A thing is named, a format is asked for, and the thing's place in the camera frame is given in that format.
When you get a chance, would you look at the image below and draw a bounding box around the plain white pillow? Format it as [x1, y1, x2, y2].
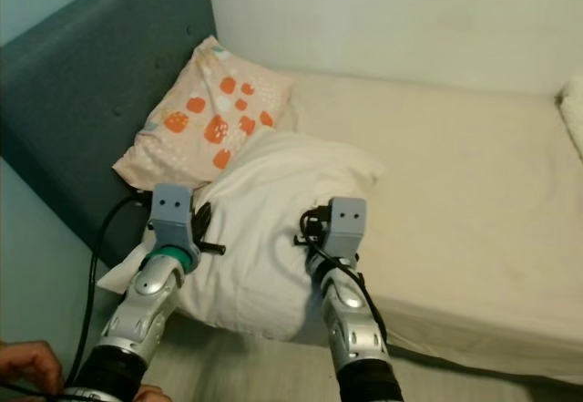
[96, 127, 385, 344]

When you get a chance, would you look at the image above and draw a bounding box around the cream sheeted mattress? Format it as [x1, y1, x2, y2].
[137, 72, 583, 385]

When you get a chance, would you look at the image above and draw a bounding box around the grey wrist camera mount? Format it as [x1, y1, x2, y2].
[323, 197, 368, 259]
[151, 183, 197, 250]

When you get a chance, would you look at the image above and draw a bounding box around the grey-blue upholstered headboard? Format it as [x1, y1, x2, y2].
[0, 0, 209, 271]

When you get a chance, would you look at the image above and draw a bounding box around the person's bare hand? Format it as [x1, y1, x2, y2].
[132, 384, 174, 402]
[0, 340, 66, 402]

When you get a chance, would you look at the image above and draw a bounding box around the pink pillow with orange prints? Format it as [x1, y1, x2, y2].
[112, 36, 294, 193]

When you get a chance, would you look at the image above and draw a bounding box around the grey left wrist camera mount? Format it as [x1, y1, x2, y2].
[151, 183, 197, 250]

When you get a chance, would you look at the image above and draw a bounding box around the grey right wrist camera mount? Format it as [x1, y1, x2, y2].
[323, 197, 368, 259]

